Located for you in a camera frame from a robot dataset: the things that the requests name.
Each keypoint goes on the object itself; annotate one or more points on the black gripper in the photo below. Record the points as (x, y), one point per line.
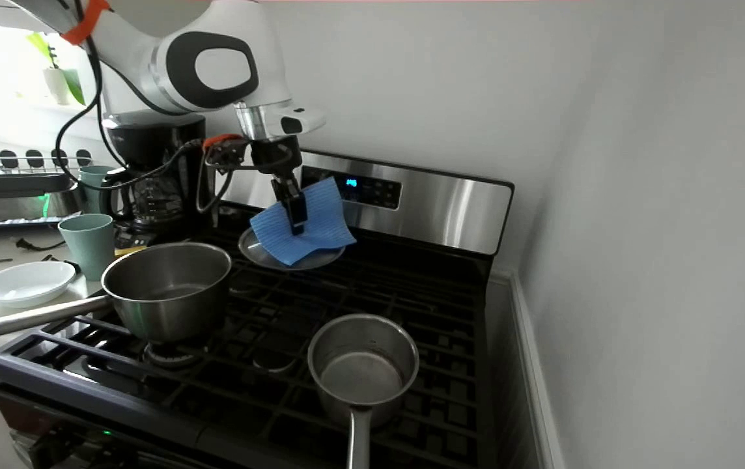
(274, 156)

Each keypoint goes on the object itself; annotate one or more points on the blue cloth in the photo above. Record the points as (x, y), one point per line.
(322, 221)

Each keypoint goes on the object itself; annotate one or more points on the silver pot lid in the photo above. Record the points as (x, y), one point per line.
(257, 250)

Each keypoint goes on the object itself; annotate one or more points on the large silver pot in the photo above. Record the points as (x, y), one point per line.
(167, 296)

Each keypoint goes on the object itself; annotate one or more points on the stainless stove control panel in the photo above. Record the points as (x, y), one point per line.
(440, 208)

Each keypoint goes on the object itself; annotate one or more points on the black gas stove cooktop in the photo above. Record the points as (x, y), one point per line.
(244, 382)

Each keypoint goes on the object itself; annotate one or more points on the black coffee maker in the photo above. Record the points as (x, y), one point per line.
(152, 156)

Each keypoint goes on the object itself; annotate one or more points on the small teal cup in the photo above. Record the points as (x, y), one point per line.
(91, 185)

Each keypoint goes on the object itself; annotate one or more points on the large teal cup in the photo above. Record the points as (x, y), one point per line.
(86, 242)

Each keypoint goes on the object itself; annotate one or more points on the white bowl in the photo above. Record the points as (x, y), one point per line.
(25, 281)

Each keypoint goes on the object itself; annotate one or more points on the silver toaster oven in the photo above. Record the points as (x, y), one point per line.
(9, 207)

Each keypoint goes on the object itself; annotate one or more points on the green plant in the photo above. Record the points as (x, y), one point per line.
(48, 52)

